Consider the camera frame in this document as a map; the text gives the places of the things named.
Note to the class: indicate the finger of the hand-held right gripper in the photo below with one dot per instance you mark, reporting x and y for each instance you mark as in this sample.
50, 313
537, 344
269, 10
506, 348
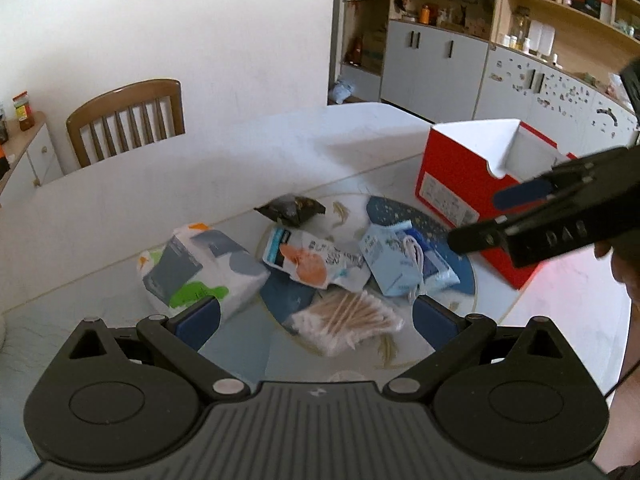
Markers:
475, 237
520, 194

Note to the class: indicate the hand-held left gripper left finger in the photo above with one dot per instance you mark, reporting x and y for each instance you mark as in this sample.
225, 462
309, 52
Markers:
200, 321

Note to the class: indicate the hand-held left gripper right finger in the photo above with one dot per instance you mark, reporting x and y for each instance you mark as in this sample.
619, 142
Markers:
435, 322

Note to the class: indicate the printed tissue pack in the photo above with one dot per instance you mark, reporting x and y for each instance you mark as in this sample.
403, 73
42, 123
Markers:
200, 260

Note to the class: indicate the red cardboard box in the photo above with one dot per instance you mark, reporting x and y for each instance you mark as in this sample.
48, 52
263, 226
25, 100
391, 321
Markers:
450, 170

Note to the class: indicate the cotton swab bag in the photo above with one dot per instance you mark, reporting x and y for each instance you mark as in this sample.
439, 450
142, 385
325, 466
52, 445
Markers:
345, 320

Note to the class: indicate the person's right forearm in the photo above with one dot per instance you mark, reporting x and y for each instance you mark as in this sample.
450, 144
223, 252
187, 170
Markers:
627, 420

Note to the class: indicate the white marble desktop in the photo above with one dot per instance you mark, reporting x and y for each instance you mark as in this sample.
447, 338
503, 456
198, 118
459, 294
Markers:
200, 185

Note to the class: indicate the person's right hand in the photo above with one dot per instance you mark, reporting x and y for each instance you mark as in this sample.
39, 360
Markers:
625, 275

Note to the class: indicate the light blue mask pack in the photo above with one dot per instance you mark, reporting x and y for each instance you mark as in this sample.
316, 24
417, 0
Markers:
385, 255

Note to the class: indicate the round fish-print turntable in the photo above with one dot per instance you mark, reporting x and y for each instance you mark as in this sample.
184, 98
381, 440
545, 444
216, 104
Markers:
390, 212

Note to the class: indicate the orange and white packet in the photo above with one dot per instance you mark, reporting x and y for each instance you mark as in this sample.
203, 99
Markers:
305, 260

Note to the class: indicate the black snack packet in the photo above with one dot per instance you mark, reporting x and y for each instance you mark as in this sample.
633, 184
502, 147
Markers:
287, 208

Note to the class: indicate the white containers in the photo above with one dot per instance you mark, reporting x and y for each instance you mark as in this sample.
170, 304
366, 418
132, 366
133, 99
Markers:
542, 36

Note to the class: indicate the glass jar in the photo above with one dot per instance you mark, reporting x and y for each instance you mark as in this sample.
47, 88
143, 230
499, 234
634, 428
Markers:
521, 25

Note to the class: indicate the blue plastic bag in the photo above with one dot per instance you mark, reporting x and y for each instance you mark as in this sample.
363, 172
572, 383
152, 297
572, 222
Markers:
342, 90

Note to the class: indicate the orange bottle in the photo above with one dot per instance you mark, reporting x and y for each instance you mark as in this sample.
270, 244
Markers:
425, 15

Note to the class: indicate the white sideboard cabinet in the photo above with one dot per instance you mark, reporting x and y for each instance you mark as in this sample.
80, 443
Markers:
35, 160

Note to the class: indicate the brown wooden chair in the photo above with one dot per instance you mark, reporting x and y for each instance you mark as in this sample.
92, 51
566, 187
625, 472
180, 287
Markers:
125, 92

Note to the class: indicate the red sauce jar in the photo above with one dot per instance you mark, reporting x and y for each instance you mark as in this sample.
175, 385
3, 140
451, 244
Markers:
22, 112

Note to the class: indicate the grey wooden wall cabinet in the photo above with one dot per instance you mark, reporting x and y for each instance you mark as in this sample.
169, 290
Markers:
435, 60

